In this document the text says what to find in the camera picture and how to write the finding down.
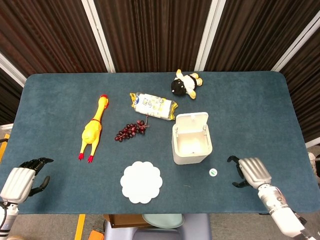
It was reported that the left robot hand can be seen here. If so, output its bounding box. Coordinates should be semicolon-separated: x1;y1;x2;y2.
0;157;55;203

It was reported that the white lidded trash bin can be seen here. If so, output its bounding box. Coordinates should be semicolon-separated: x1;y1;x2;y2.
171;111;213;166

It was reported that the wrapped white roll pack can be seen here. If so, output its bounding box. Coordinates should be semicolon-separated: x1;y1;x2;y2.
129;92;180;122

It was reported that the orange object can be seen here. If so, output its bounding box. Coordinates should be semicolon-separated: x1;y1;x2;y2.
87;229;105;240

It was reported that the grey plastic stool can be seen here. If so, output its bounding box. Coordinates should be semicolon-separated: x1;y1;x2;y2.
103;213;212;240

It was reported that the brown slatted partition panel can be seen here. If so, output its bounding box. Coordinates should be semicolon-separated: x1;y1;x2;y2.
279;29;320;143
93;0;213;73
0;0;108;78
204;0;320;72
0;67;25;126

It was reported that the yellow rubber chicken toy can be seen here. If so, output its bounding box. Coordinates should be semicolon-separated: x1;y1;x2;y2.
78;94;110;164

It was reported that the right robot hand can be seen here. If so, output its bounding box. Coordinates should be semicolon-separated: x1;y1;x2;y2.
226;155;273;190

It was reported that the white partition post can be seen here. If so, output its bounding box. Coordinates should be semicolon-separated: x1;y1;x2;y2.
194;0;226;72
81;0;116;73
0;52;27;87
271;17;320;72

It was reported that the black and white plush doll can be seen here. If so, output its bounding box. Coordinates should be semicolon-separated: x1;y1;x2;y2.
170;69;204;100

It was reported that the white flower paint palette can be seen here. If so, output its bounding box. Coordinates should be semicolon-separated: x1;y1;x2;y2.
119;161;164;205

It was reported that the pale green plate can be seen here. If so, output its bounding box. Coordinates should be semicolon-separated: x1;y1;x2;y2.
141;213;186;230

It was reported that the brown cardboard box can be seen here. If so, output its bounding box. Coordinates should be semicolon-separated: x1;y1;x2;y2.
103;214;153;229

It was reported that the blue table cloth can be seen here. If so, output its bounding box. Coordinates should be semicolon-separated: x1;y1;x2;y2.
0;71;320;215

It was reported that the dark red grape bunch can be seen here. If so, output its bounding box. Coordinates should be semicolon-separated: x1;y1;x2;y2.
114;116;151;143

